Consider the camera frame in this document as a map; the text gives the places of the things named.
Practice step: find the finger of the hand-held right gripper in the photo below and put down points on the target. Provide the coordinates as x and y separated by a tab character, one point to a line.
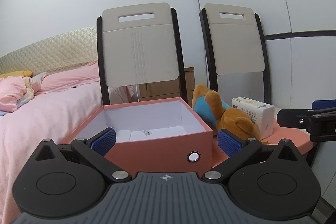
324	104
294	117

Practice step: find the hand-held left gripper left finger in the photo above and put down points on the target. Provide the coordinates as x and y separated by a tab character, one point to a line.
103	144

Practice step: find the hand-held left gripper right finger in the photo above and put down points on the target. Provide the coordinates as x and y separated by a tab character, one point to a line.
229	144

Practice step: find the salmon pink box lid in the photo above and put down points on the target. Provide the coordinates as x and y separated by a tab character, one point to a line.
288	137

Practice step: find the brown teddy bear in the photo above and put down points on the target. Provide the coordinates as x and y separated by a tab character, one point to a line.
236	119

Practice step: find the white tissue pack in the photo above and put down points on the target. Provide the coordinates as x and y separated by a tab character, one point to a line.
262	113

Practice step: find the salmon pink storage box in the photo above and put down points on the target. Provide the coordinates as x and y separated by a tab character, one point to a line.
157	150

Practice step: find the white paper slip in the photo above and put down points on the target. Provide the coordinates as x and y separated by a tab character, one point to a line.
141	134

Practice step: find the bed with pink sheet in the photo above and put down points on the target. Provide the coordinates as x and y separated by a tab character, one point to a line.
52	119

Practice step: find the pink pillow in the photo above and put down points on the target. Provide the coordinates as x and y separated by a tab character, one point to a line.
76	77

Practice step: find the wooden nightstand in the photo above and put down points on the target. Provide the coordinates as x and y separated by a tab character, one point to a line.
162	87

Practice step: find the cream quilted headboard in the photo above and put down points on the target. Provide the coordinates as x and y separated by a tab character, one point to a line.
52	53

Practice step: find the pink crumpled quilt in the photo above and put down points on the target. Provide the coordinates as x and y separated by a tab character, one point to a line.
13	92

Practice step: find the white chair with black frame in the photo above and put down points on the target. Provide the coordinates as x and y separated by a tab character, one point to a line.
236	48
136	50

